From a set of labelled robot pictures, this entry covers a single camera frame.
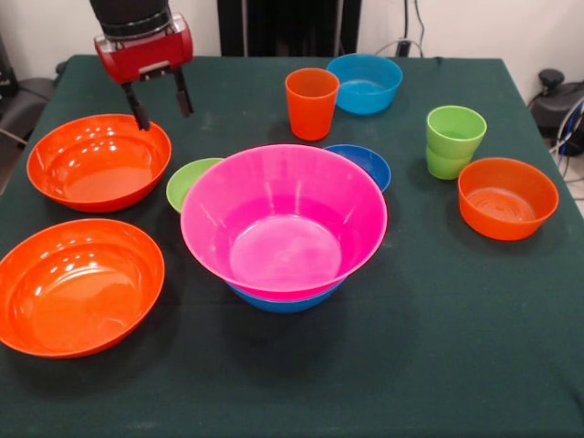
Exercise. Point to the dark green table cloth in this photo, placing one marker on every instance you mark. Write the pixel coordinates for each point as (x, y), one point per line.
(433, 365)

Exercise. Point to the small light blue bowl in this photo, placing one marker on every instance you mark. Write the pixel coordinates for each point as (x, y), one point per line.
(365, 98)

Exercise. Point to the large orange bowl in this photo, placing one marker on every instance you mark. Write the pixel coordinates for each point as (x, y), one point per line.
(77, 296)
(96, 173)

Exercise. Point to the dark blue bowl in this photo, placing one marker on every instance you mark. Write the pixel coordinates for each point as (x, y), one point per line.
(369, 164)

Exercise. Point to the green bowl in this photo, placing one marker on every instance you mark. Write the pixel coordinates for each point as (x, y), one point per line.
(184, 182)

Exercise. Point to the small orange bowl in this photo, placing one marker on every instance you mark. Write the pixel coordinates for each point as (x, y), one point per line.
(506, 219)

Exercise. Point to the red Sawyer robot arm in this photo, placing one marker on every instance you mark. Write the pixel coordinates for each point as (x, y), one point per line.
(132, 13)

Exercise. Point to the large pink bowl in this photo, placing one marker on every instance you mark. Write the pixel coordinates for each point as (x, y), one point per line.
(283, 191)

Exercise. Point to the green cup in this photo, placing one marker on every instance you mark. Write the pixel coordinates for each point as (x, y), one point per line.
(449, 155)

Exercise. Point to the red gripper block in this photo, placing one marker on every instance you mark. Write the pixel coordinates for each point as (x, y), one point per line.
(146, 57)

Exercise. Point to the grey pedestal foot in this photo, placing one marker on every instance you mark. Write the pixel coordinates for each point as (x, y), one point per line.
(554, 102)
(23, 105)

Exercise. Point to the large light blue bowl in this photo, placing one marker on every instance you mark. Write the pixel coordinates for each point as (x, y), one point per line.
(283, 306)

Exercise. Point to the orange cup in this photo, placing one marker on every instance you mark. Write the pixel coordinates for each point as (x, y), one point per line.
(310, 114)

